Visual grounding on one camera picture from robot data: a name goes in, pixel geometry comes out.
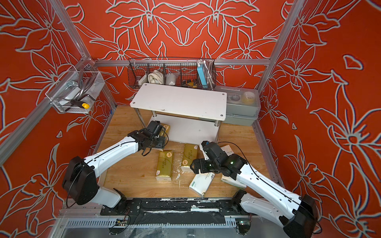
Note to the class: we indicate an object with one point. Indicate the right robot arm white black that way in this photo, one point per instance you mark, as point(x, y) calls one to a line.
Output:
point(296, 215)

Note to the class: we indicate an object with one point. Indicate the white tissue pack front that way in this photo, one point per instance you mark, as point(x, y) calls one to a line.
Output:
point(201, 183)

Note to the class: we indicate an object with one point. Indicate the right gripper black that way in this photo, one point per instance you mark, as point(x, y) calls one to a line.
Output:
point(201, 161)

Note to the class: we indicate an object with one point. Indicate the blue box in basket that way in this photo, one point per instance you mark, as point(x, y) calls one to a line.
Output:
point(201, 70)

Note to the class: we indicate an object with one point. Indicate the tape roll in box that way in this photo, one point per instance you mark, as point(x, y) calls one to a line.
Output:
point(248, 98)

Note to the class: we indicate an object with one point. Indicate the white cloth roll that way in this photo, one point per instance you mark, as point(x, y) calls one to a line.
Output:
point(156, 77)

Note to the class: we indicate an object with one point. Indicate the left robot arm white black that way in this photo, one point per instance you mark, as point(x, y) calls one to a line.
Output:
point(80, 180)

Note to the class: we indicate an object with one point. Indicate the gold tissue pack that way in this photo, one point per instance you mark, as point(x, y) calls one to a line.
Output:
point(164, 165)
point(189, 154)
point(165, 130)

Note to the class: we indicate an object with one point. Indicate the grey plastic storage box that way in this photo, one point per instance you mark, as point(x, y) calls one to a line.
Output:
point(238, 113)

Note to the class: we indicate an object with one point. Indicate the black wire basket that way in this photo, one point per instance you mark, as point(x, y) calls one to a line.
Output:
point(180, 72)

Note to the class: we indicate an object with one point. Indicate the clear plastic wall bin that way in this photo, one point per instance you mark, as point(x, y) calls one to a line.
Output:
point(81, 85)

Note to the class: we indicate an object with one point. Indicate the white tissue pack back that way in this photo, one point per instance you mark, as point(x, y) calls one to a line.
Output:
point(227, 149)

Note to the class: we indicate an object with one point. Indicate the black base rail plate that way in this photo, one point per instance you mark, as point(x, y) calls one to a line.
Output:
point(221, 206)

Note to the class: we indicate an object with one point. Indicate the white tissue pack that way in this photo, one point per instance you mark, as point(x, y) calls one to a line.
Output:
point(231, 181)
point(227, 149)
point(201, 183)

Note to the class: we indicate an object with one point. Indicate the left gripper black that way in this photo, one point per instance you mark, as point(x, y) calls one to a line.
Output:
point(161, 145)

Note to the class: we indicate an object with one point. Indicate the yellow handled tool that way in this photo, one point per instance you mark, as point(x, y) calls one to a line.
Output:
point(80, 104)

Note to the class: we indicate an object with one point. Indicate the white two-tier shelf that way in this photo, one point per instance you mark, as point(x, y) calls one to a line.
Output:
point(194, 115)

